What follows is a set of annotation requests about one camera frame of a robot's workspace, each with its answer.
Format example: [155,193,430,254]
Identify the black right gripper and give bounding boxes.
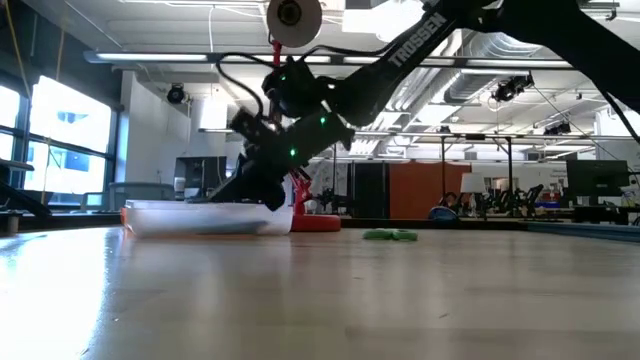
[209,117,356,211]

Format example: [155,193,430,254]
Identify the clear plastic supply box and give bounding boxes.
[123,198,295,238]

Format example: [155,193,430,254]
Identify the red desk lamp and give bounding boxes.
[265,0,344,234]

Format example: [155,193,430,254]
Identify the grey chair back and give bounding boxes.
[108,182,176,204]

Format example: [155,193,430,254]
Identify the black cabinet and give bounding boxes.
[349,162,390,220]

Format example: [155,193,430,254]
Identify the black ceiling spotlight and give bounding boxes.
[166,83,189,105]
[492,73,535,104]

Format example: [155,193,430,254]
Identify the orange partition panel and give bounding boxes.
[388,162,472,220]

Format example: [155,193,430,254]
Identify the long ceiling light strip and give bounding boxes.
[84,49,574,70]

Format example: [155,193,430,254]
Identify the blue round chair back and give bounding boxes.
[428,205,460,222]

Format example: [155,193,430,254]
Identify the white lampshade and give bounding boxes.
[459,172,487,195]

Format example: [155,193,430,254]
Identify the black computer monitor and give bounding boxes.
[566,159,631,207]

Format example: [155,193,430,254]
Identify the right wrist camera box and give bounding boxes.
[230,107,275,151]

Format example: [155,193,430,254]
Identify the green handled scissors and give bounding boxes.
[361,228,420,243]

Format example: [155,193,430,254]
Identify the large window wall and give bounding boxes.
[0,74,124,211]

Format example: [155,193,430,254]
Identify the black background station frame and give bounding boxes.
[198,127,640,221]

